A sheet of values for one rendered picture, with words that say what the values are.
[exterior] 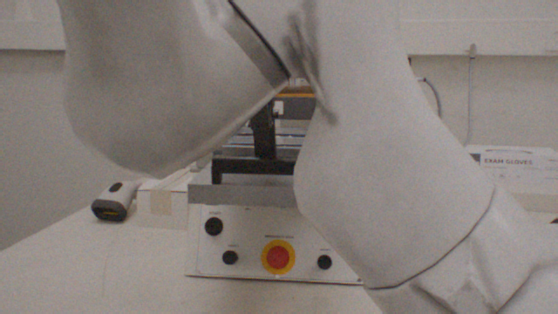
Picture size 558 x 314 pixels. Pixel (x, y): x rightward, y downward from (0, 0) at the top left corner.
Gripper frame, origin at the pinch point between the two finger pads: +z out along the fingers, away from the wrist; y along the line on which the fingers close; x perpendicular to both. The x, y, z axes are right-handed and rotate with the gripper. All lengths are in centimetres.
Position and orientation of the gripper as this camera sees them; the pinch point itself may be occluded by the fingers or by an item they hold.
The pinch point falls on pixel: (265, 142)
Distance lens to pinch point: 75.3
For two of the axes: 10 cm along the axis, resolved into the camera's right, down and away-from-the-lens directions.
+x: 10.0, 0.1, -0.9
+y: -0.8, 5.5, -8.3
